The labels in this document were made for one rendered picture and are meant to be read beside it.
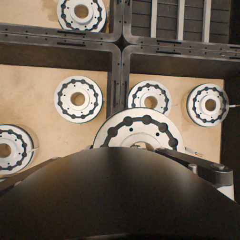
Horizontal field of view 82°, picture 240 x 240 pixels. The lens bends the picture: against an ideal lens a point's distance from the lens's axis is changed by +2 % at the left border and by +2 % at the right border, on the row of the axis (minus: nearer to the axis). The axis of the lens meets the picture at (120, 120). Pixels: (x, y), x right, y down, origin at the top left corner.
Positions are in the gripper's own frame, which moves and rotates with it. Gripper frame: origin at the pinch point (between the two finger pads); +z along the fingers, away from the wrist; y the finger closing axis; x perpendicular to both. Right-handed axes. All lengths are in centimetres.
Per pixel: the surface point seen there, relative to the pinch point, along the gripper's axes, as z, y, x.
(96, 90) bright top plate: 15.0, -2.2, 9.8
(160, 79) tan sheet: 18.7, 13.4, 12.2
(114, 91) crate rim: 9.7, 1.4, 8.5
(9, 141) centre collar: 13.9, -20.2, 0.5
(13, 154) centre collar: 13.8, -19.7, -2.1
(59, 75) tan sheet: 18.1, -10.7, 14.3
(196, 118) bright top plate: 15.4, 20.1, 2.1
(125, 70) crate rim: 8.4, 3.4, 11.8
